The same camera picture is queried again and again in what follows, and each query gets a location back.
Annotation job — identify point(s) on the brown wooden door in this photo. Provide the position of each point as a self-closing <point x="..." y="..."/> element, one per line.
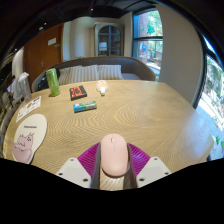
<point x="42" y="53"/>

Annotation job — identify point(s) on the striped cushion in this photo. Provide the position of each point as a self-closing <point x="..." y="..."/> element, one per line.
<point x="80" y="74"/>
<point x="110" y="71"/>

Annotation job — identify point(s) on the curved brown sofa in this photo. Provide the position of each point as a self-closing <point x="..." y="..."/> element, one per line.
<point x="136" y="68"/>

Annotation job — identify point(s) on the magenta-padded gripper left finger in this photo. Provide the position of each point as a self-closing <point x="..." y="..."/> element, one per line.
<point x="83" y="166"/>

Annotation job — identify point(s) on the small white round object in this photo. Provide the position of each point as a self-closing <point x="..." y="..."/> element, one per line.
<point x="102" y="86"/>

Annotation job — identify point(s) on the black and red box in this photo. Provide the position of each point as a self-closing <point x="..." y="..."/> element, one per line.
<point x="78" y="92"/>

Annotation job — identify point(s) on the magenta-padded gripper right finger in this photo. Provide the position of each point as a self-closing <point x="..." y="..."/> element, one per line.
<point x="140" y="165"/>

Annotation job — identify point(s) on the white cartoon mouse pad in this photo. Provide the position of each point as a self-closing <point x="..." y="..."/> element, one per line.
<point x="28" y="137"/>

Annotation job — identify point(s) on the green drink can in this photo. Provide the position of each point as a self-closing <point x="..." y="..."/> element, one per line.
<point x="53" y="82"/>

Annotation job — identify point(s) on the glass-door cabinet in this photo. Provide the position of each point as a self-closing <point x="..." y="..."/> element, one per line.
<point x="109" y="39"/>

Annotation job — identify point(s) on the clear plastic bottle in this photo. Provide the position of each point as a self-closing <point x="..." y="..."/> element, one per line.
<point x="24" y="87"/>

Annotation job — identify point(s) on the pink computer mouse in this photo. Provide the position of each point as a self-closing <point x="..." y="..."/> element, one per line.
<point x="114" y="154"/>

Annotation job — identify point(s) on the teal and green pack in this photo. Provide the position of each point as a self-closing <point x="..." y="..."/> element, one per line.
<point x="84" y="106"/>

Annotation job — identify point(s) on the white printed paper sheet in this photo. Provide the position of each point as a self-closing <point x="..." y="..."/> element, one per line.
<point x="28" y="107"/>

